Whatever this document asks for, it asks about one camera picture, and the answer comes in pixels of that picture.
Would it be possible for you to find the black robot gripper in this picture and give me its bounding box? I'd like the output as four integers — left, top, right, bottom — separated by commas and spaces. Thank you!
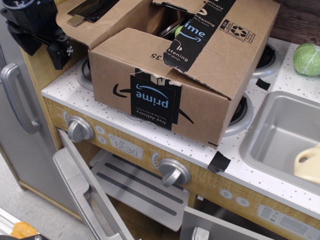
0, 0, 73, 70

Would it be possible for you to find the brown Amazon Prime cardboard box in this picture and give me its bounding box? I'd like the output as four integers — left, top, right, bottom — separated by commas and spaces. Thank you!
56, 0, 280, 148

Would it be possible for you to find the left silver stove knob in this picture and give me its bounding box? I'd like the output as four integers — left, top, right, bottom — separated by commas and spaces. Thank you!
67, 115, 95, 143

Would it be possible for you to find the silver stove knob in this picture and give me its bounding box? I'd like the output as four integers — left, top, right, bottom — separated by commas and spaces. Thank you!
159, 158, 192, 188
67, 115, 95, 143

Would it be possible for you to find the grey fridge door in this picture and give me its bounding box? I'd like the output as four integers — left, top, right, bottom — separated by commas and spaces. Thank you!
0, 35, 78, 214

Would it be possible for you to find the metal pot lid in box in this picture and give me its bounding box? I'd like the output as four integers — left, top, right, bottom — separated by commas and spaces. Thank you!
157, 17, 185, 40

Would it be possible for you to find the green ball inside box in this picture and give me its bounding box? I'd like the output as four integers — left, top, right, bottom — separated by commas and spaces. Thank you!
174, 25, 184, 38

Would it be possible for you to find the right silver stove knob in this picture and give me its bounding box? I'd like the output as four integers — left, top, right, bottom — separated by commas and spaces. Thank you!
159, 158, 192, 188

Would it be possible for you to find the grey open oven door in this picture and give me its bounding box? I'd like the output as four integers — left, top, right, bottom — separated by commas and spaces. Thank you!
53, 129, 134, 240

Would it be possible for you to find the orange object bottom left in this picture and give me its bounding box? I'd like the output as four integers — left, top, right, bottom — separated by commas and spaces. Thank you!
9, 221, 38, 239

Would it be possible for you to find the white oven rack shelf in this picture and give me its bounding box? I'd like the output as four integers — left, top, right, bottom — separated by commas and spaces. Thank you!
89, 149, 189, 232

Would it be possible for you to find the front right stove burner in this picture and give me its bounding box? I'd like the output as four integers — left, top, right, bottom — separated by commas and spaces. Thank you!
224, 93, 254, 137

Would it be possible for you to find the black tape piece front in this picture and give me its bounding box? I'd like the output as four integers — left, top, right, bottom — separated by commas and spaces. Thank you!
207, 151, 231, 173

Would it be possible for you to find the black tape piece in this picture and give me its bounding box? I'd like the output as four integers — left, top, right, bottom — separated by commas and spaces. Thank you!
207, 151, 231, 173
255, 78, 271, 91

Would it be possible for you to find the black tape piece rear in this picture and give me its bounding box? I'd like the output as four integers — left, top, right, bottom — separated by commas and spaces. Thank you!
255, 78, 271, 91

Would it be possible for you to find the rear right stove burner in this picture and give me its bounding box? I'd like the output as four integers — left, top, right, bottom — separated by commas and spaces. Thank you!
252, 43, 281, 79

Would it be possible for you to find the grey dishwasher door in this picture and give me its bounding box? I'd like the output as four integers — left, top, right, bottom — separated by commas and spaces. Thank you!
179, 206, 269, 240

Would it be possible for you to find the grey toy sink basin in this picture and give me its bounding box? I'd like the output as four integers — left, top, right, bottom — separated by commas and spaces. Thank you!
239, 91, 320, 195

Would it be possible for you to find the green toy cabbage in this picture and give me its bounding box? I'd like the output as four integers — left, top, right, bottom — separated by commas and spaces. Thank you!
293, 43, 320, 77

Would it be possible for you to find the cream toy teapot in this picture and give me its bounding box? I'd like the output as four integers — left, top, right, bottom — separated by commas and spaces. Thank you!
293, 143, 320, 185

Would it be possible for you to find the grey fridge door handle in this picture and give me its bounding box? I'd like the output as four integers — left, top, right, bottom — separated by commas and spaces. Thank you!
0, 63, 41, 135

